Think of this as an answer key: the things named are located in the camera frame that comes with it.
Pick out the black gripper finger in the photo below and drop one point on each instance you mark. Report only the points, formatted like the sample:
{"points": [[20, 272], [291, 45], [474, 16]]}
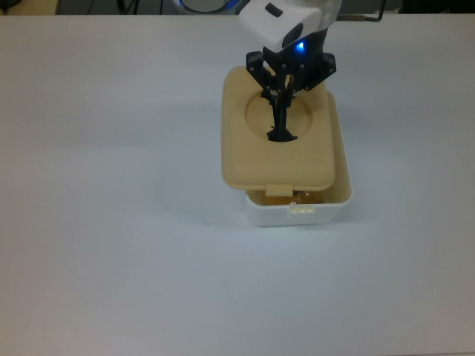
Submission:
{"points": [[319, 72], [259, 70]]}

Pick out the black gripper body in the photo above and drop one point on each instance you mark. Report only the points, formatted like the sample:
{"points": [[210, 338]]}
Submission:
{"points": [[308, 52]]}

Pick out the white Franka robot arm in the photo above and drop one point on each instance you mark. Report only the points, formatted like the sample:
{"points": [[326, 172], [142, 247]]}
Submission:
{"points": [[267, 26]]}

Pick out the white plastic tool case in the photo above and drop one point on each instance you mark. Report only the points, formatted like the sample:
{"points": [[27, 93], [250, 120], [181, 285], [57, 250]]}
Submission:
{"points": [[274, 217]]}

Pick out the thin metal rod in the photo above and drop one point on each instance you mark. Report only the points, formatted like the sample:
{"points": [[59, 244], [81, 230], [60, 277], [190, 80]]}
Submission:
{"points": [[356, 17]]}

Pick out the brown wooden board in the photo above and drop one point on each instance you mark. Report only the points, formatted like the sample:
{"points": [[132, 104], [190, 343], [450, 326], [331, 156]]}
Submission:
{"points": [[26, 6]]}

